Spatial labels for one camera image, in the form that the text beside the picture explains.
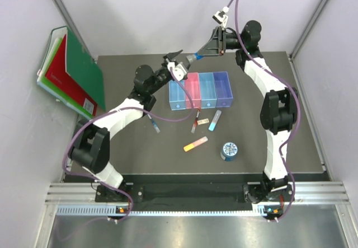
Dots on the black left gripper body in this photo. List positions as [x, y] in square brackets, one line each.
[164, 73]

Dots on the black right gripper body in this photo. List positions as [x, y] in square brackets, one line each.
[221, 41]

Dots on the grey blue glue bottle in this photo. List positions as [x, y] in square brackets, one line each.
[191, 58]

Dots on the light blue drawer bin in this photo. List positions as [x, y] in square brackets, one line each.
[176, 97]

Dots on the purple drawer bin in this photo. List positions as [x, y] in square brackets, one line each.
[223, 89]

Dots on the round blue tape tin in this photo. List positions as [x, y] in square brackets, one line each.
[229, 151]

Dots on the pink drawer bin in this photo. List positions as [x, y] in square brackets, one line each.
[192, 85]

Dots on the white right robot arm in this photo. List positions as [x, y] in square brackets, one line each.
[279, 111]

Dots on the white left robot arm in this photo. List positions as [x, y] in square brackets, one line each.
[91, 145]

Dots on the blue pen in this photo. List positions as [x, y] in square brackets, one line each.
[154, 123]

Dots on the small beige eraser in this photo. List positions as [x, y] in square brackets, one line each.
[203, 121]

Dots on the red pen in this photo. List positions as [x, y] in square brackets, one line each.
[196, 120]

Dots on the blue white highlighter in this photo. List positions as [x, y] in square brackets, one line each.
[214, 120]

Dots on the orange pink highlighter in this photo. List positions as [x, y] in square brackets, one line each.
[195, 144]

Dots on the green folder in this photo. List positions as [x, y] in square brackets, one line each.
[83, 69]

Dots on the red folder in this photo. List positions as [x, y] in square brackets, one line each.
[64, 87]

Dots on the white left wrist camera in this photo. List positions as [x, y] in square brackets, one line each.
[178, 72]

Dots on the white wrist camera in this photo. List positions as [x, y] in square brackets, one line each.
[221, 17]
[178, 72]

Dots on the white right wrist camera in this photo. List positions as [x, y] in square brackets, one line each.
[221, 17]

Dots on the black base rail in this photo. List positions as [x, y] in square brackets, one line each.
[192, 192]

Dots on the slotted cable duct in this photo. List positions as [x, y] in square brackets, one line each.
[116, 211]

